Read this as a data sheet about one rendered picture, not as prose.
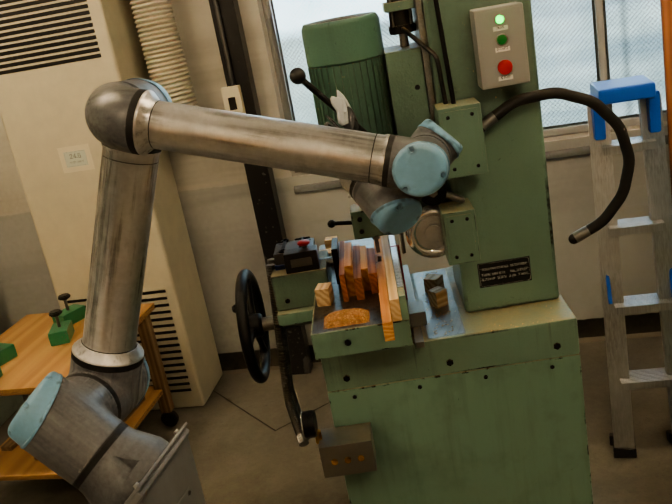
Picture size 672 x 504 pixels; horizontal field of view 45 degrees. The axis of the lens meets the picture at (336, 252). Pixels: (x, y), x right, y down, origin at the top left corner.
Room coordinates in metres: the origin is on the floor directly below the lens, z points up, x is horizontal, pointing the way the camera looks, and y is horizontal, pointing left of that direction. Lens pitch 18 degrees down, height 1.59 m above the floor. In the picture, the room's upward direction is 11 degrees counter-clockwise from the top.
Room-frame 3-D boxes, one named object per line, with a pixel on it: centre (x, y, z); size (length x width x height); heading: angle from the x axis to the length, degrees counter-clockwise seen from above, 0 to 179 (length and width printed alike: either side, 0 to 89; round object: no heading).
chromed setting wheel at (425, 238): (1.73, -0.22, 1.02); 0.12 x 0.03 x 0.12; 86
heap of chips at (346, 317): (1.61, 0.00, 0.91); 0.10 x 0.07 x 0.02; 86
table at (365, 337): (1.86, 0.01, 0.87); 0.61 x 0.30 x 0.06; 176
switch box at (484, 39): (1.70, -0.41, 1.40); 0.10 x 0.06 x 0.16; 86
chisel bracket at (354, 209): (1.86, -0.12, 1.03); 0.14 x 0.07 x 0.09; 86
